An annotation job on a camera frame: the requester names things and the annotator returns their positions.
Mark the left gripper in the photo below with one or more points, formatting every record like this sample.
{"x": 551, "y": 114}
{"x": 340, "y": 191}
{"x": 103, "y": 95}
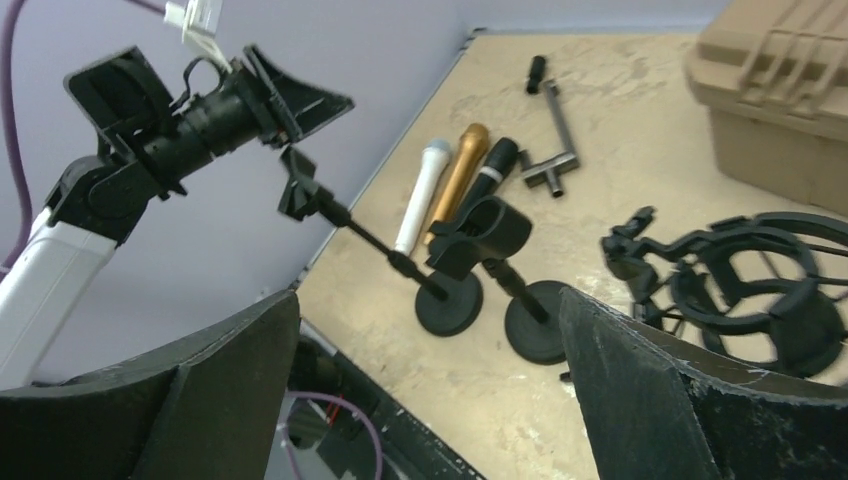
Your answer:
{"x": 269, "y": 105}

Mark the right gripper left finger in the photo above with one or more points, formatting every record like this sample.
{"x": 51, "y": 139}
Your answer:
{"x": 201, "y": 407}

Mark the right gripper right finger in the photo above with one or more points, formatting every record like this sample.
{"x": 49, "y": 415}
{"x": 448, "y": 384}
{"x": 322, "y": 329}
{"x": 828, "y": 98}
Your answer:
{"x": 657, "y": 407}

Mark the white microphone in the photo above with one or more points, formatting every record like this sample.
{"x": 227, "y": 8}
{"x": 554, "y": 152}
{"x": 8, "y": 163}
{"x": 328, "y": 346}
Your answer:
{"x": 434, "y": 159}

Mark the black tripod shock-mount stand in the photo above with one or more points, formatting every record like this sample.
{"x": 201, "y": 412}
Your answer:
{"x": 740, "y": 276}

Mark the gold microphone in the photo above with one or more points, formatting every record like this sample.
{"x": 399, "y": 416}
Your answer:
{"x": 472, "y": 145}

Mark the black microphone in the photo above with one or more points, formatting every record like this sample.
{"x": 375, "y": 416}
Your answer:
{"x": 498, "y": 164}

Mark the black round-base mic stand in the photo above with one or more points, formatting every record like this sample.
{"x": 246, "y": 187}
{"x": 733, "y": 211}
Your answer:
{"x": 488, "y": 233}

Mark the black clip mic stand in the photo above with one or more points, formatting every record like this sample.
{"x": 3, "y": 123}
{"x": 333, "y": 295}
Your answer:
{"x": 443, "y": 306}

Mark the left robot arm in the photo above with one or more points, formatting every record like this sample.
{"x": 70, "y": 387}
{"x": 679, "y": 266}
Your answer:
{"x": 92, "y": 209}

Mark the small black cylinder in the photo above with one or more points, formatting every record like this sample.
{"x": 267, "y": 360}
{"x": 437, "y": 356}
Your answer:
{"x": 536, "y": 74}

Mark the tan plastic case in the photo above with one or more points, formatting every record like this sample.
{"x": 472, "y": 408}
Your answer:
{"x": 772, "y": 76}

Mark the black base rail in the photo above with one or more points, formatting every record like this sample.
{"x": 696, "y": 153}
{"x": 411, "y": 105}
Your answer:
{"x": 354, "y": 426}

